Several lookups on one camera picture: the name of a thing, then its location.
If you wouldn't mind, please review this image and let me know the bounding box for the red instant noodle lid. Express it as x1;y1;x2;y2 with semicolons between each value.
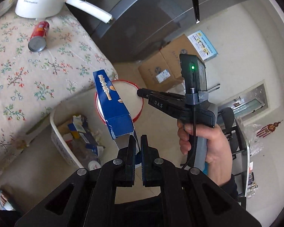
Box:
95;79;145;125

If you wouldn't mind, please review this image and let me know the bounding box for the blue biscuit stick box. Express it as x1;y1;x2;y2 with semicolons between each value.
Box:
93;70;140;152

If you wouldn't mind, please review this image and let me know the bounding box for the crushed clear plastic bottle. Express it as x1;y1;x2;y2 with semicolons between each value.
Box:
80;148;101;171

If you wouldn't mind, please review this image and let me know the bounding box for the white trash bin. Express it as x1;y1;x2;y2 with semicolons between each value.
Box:
50;107;105;168

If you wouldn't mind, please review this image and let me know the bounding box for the cardboard box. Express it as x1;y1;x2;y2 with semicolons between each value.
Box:
138;34;199;92

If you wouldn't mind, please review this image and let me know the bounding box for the blue white leaflet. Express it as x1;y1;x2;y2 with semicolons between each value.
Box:
187;30;218;61

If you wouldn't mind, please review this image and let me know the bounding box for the dark grey refrigerator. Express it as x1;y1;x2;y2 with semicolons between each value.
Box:
70;0;246;63

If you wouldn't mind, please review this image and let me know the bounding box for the red cartoon milk can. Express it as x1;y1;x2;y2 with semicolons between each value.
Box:
28;21;50;52

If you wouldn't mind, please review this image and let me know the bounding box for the floral tablecloth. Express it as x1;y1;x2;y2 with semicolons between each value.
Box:
0;7;118;176

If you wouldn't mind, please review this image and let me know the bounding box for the white electric cooking pot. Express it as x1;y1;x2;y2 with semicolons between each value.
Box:
15;0;113;24

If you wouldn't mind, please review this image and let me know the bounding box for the black camera box green light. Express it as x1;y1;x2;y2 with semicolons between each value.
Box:
179;54;207;94

